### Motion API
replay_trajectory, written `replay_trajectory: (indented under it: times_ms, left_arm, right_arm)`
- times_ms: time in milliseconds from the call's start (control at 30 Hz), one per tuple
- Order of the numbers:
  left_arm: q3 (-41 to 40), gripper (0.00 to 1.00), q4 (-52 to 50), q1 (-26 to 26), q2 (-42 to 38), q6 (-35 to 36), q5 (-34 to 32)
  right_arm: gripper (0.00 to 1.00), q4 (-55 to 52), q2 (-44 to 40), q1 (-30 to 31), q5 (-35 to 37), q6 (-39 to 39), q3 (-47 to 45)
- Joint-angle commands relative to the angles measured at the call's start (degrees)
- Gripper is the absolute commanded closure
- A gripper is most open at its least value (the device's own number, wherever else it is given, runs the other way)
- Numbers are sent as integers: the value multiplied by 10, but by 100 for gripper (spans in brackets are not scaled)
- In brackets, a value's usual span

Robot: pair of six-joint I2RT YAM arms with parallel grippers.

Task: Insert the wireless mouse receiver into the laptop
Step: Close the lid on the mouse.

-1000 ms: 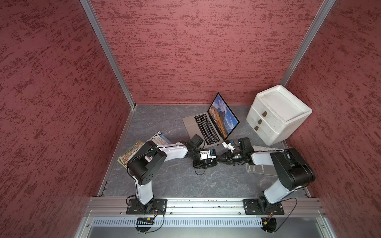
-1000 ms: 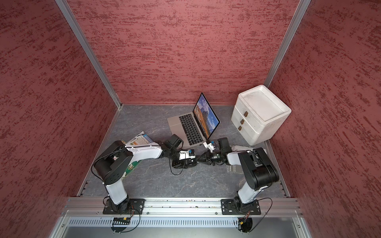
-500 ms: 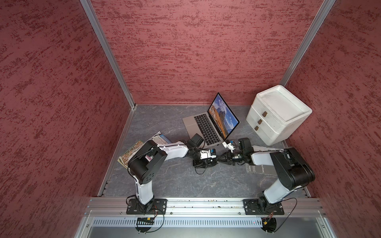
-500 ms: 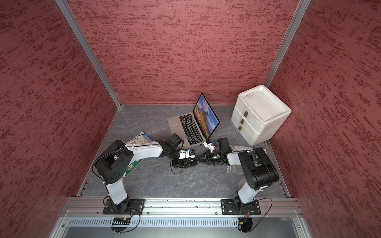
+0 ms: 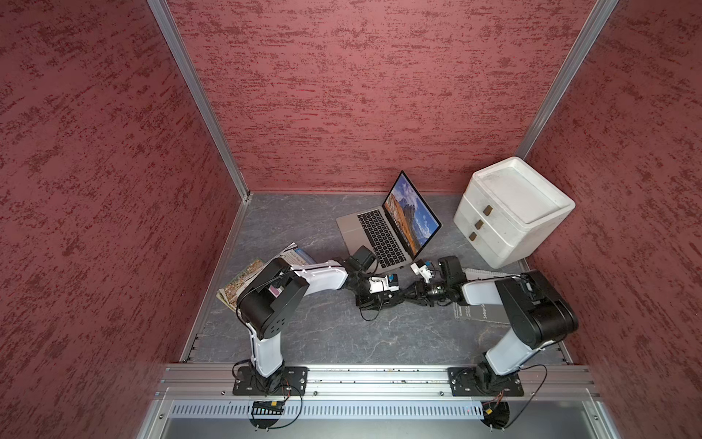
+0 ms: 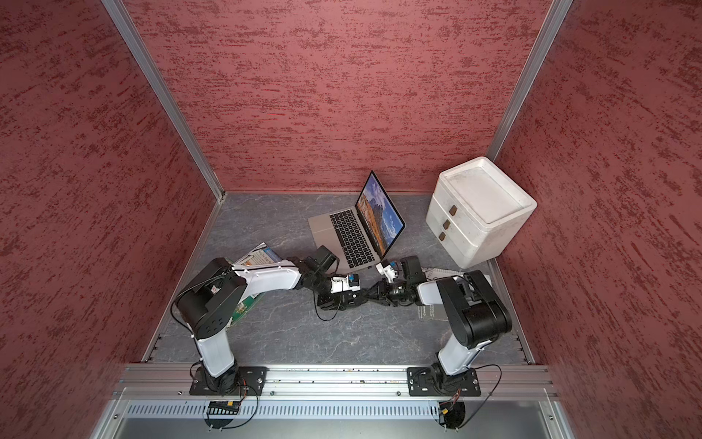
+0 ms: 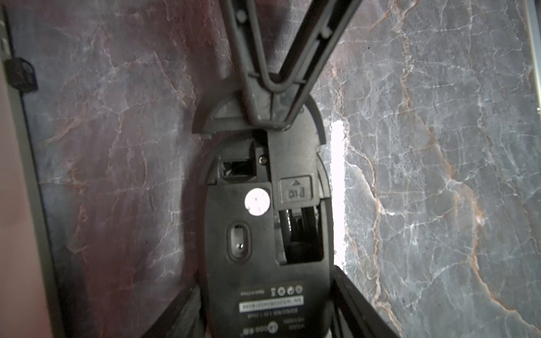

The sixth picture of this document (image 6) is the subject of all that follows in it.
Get black wireless mouse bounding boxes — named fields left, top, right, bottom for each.
left=340, top=291, right=369, bottom=310

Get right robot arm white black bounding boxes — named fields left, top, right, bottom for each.
left=363, top=256, right=512, bottom=396

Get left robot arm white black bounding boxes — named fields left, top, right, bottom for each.
left=171, top=246, right=339, bottom=396

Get silver open laptop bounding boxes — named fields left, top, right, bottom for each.
left=308, top=172, right=406, bottom=274

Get white paper manual in sleeve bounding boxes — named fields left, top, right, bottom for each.
left=416, top=268, right=495, bottom=321

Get colourful booklet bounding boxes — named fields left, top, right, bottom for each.
left=235, top=243, right=282, bottom=266

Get green colourful booklet underneath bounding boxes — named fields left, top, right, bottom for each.
left=228, top=293, right=263, bottom=327

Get white three-drawer storage box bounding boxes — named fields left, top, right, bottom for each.
left=426, top=157, right=537, bottom=269

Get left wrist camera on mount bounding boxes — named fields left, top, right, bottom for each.
left=330, top=274, right=361, bottom=294

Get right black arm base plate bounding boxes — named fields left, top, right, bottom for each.
left=407, top=363, right=482, bottom=397

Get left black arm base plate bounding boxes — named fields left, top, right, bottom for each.
left=189, top=365, right=268, bottom=397

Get aluminium front rail frame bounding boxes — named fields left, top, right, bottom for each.
left=90, top=361, right=577, bottom=439

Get left aluminium corner post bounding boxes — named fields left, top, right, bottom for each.
left=102, top=0, right=226, bottom=203

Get aluminium corner post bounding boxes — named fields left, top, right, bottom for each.
left=486, top=0, right=573, bottom=162
left=102, top=0, right=226, bottom=203

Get right aluminium corner post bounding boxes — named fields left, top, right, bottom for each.
left=486, top=0, right=573, bottom=162

